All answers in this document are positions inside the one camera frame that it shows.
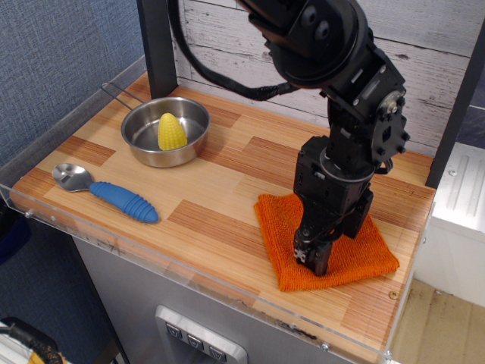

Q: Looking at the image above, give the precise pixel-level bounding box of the stainless steel pan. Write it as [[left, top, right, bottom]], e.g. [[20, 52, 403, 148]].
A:
[[121, 97, 211, 168]]

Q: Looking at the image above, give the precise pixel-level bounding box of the yellow object bottom left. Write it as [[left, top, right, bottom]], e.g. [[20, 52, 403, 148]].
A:
[[27, 351, 46, 364]]

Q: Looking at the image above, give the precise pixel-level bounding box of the dark left frame post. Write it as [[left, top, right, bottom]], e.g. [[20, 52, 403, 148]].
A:
[[136, 0, 178, 99]]

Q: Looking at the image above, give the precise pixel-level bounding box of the white aluminium rail block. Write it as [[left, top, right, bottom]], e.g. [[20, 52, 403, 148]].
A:
[[433, 143, 484, 233]]

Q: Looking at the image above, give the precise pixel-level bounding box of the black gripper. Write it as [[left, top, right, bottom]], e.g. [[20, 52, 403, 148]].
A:
[[293, 136, 374, 276]]

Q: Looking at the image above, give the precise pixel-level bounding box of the dark frame post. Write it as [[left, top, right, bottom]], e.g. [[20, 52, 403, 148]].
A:
[[425, 24, 484, 189], [136, 0, 178, 99]]

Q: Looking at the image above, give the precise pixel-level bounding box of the dark right frame post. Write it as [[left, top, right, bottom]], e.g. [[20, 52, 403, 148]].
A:
[[425, 24, 484, 189]]

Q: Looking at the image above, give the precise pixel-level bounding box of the black braided cable bundle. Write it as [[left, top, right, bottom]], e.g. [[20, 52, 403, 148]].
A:
[[0, 324, 64, 364]]

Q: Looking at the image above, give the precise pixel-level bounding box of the grey toy fridge cabinet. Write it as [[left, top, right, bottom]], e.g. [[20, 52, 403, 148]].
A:
[[74, 238, 381, 363]]

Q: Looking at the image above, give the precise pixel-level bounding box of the orange cloth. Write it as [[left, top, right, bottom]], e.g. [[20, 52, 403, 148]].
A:
[[255, 193, 399, 292]]

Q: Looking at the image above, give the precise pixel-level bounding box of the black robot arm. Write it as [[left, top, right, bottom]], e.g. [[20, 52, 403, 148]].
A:
[[242, 1, 410, 276]]

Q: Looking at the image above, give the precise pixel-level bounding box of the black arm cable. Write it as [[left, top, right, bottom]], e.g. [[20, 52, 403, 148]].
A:
[[166, 0, 296, 102]]

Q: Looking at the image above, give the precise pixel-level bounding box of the blue handled metal spoon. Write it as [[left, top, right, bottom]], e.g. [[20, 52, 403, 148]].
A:
[[52, 163, 159, 224]]

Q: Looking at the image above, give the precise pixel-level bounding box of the yellow toy corn cob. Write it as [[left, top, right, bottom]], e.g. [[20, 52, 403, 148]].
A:
[[158, 113, 188, 151]]

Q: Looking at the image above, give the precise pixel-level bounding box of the silver dispenser button panel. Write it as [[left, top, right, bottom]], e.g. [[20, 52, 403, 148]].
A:
[[155, 305, 248, 364]]

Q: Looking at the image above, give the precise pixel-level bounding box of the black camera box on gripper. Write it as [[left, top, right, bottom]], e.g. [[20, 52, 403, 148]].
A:
[[343, 189, 374, 238]]

